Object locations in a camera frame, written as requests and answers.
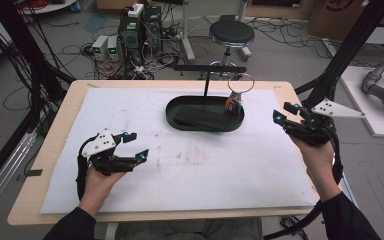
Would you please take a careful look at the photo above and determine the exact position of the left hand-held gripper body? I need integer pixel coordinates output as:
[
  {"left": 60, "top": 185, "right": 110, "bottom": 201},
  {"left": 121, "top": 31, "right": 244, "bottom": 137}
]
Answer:
[{"left": 81, "top": 127, "right": 138, "bottom": 177}]

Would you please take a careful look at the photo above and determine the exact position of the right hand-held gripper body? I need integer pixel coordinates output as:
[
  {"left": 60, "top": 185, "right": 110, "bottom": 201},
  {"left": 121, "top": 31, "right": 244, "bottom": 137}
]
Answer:
[{"left": 285, "top": 97, "right": 367, "bottom": 147}]

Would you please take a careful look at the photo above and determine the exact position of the key ring with coloured tags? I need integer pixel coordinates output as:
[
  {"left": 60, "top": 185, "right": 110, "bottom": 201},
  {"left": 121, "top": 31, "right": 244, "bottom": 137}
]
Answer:
[{"left": 224, "top": 72, "right": 256, "bottom": 116}]

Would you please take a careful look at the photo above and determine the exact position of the black oval tray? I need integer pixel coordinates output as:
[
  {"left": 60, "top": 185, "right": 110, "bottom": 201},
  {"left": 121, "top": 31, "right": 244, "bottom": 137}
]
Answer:
[{"left": 165, "top": 95, "right": 245, "bottom": 132}]

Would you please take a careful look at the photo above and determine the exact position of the person's right hand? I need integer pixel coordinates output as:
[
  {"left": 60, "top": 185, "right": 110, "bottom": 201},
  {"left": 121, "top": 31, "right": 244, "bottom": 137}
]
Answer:
[{"left": 291, "top": 134, "right": 343, "bottom": 203}]

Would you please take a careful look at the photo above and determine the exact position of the person's left hand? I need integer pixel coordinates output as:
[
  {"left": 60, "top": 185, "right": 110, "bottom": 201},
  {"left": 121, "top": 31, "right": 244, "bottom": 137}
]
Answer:
[{"left": 78, "top": 164, "right": 128, "bottom": 218}]

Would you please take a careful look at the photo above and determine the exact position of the white table mat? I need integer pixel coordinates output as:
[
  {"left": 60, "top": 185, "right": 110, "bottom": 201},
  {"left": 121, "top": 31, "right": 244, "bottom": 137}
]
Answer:
[{"left": 39, "top": 87, "right": 317, "bottom": 215}]

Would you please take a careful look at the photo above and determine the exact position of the white floor platform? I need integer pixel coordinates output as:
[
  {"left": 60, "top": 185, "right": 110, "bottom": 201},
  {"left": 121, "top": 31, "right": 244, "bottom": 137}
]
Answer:
[{"left": 339, "top": 65, "right": 384, "bottom": 140}]

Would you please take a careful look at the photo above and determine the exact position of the black T-shaped stand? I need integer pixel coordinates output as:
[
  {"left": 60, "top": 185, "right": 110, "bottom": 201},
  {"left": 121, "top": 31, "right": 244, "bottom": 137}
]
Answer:
[{"left": 172, "top": 64, "right": 248, "bottom": 98}]

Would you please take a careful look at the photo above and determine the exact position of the grey power supply unit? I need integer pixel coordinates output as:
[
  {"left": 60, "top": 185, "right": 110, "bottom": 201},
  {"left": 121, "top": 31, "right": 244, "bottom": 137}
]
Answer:
[
  {"left": 91, "top": 35, "right": 110, "bottom": 61},
  {"left": 106, "top": 35, "right": 121, "bottom": 62}
]

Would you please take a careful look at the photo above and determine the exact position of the black computer tower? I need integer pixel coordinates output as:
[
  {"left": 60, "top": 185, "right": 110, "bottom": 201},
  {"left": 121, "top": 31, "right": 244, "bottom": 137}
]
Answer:
[
  {"left": 142, "top": 5, "right": 164, "bottom": 52},
  {"left": 117, "top": 13, "right": 145, "bottom": 66}
]

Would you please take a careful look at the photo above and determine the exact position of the black round stool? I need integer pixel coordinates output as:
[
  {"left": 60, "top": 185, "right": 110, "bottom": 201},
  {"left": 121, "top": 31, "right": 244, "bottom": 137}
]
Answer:
[{"left": 208, "top": 19, "right": 256, "bottom": 80}]

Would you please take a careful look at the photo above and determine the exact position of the cardboard box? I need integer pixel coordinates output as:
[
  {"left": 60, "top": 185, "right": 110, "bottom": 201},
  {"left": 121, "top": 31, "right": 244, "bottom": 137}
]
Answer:
[{"left": 307, "top": 0, "right": 368, "bottom": 42}]

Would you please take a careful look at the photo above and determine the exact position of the white metal desk leg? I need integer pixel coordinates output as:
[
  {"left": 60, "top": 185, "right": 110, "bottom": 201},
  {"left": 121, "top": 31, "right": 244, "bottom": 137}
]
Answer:
[{"left": 179, "top": 0, "right": 197, "bottom": 63}]

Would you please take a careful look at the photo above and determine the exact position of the white power adapter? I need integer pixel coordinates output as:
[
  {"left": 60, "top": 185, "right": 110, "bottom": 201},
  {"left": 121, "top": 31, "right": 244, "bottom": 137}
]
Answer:
[{"left": 127, "top": 3, "right": 145, "bottom": 19}]

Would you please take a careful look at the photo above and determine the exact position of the left hand-held gripper cable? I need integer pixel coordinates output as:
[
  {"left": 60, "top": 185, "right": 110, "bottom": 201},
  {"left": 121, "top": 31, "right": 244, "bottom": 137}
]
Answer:
[{"left": 75, "top": 135, "right": 96, "bottom": 202}]

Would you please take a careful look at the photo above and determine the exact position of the hand-held gripper cable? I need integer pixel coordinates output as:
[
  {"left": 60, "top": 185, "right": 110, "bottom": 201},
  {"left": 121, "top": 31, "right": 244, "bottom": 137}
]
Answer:
[
  {"left": 75, "top": 135, "right": 96, "bottom": 202},
  {"left": 263, "top": 126, "right": 345, "bottom": 240}
]

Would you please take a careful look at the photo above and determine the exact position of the right hand-held gripper cable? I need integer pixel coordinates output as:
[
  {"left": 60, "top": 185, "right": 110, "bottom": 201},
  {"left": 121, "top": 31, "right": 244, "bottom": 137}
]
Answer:
[{"left": 263, "top": 126, "right": 345, "bottom": 240}]

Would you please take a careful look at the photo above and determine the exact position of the black frame strut with cables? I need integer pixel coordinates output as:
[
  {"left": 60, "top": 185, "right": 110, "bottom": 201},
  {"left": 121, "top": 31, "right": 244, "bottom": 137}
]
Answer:
[
  {"left": 294, "top": 0, "right": 384, "bottom": 111},
  {"left": 0, "top": 0, "right": 76, "bottom": 134}
]

